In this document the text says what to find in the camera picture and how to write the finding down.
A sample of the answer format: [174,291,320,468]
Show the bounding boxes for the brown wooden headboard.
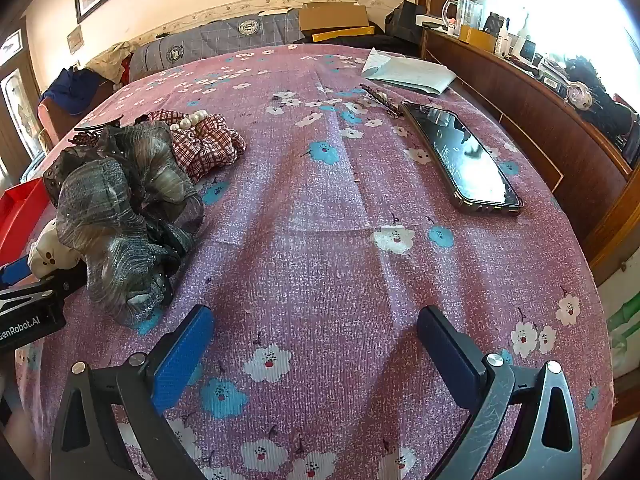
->
[420,27,635,261]

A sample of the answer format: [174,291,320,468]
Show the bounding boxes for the black clothing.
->
[295,30,421,58]

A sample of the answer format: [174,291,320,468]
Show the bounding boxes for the red plaid pearl scrunchie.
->
[147,109,248,183]

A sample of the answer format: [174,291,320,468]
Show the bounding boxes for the beige clothing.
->
[87,42,133,83]

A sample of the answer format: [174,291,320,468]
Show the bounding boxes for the clear glass pitcher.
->
[442,0,484,37]

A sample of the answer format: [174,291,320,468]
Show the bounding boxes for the wooden glass door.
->
[0,27,51,183]

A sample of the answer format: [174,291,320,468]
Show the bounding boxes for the flat yellow box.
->
[312,26,376,43]

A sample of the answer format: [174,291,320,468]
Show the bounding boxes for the black smartphone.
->
[400,101,524,217]

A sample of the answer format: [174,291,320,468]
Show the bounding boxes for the pink floral bedsheet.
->
[15,42,616,480]

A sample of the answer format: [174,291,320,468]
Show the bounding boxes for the black fluffy cloth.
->
[565,55,640,153]

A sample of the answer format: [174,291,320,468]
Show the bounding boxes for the black hair claw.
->
[74,119,125,147]

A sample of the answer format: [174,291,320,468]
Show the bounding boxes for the cream floral scrunchie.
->
[27,220,83,281]

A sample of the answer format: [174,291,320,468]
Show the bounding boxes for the white paper sheets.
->
[361,47,457,96]

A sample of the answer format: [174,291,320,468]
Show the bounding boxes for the brown cardboard box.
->
[298,1,371,36]

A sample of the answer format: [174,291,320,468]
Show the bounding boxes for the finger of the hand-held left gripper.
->
[22,266,86,307]
[0,255,32,286]

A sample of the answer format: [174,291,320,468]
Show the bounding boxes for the grey plaid sheer scrunchie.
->
[55,157,173,326]

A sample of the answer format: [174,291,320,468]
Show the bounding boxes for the brown grey sheer scrunchie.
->
[107,122,206,241]

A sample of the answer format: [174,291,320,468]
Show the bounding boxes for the dark mesh scrunchie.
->
[42,130,116,206]

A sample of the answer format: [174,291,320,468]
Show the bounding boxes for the small yellow carton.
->
[459,25,496,52]

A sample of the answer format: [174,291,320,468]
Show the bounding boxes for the black bag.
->
[385,0,428,43]

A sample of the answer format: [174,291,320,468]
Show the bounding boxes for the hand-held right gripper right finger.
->
[417,305,583,480]

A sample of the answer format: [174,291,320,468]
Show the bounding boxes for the red box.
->
[0,179,51,266]

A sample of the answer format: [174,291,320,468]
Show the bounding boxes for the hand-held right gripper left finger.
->
[49,304,216,480]

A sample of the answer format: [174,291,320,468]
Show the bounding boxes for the grey checked quilt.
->
[130,10,301,81]

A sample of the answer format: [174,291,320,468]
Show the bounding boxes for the blue clothing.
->
[42,67,118,116]

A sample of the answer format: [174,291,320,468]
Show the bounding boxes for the beaded hair clip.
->
[360,85,406,120]

